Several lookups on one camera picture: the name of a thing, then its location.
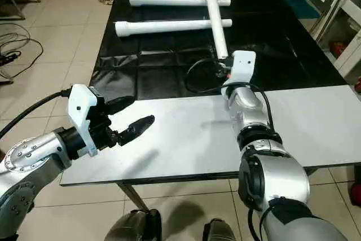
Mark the black table mat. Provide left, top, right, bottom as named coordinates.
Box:
left=90, top=0, right=347, bottom=102

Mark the black floor cable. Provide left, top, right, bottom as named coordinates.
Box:
left=0, top=22, right=45, bottom=84

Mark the black side table leg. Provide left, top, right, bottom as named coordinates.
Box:
left=116, top=182, right=150, bottom=213

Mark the blue plastic stool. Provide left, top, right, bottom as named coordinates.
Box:
left=282, top=0, right=319, bottom=20

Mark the red canister appliance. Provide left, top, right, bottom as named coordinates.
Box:
left=349, top=165, right=361, bottom=208

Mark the grey robot foot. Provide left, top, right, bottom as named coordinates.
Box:
left=104, top=208, right=161, bottom=241
left=202, top=217, right=243, bottom=241

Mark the white glass door cabinet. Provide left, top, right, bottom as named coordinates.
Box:
left=299, top=0, right=361, bottom=78

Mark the white side table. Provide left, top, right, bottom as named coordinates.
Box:
left=59, top=85, right=361, bottom=187

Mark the grey left robot foot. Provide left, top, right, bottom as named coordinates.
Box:
left=104, top=208, right=161, bottom=241

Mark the grey right robot foot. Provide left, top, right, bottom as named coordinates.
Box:
left=202, top=217, right=243, bottom=241

